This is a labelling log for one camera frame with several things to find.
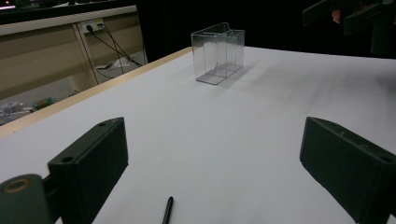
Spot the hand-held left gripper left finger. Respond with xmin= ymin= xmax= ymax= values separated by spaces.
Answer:
xmin=46 ymin=117 xmax=130 ymax=224

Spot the white paper scrap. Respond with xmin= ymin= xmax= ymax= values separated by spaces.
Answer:
xmin=113 ymin=57 xmax=134 ymax=68

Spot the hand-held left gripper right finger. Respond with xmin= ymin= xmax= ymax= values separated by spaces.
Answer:
xmin=299 ymin=116 xmax=396 ymax=224

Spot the white power strip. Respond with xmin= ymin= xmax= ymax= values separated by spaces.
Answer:
xmin=78 ymin=18 xmax=106 ymax=34

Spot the clear plastic divided container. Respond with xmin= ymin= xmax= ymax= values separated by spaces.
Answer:
xmin=191 ymin=21 xmax=246 ymax=86

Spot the black power cable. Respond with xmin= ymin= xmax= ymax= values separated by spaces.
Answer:
xmin=87 ymin=25 xmax=144 ymax=68
xmin=100 ymin=22 xmax=125 ymax=75

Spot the white sheet table cover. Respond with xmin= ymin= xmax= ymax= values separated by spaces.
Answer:
xmin=0 ymin=46 xmax=396 ymax=224

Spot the black curtain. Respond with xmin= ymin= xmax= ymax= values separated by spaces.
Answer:
xmin=135 ymin=0 xmax=396 ymax=60

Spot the black slender stick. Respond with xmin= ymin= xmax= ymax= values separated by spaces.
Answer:
xmin=162 ymin=195 xmax=175 ymax=224

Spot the clear plastic wrap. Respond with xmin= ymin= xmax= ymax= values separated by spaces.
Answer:
xmin=0 ymin=101 xmax=32 ymax=125

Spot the colourful snack packet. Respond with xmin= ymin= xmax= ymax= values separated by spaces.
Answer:
xmin=32 ymin=96 xmax=57 ymax=111

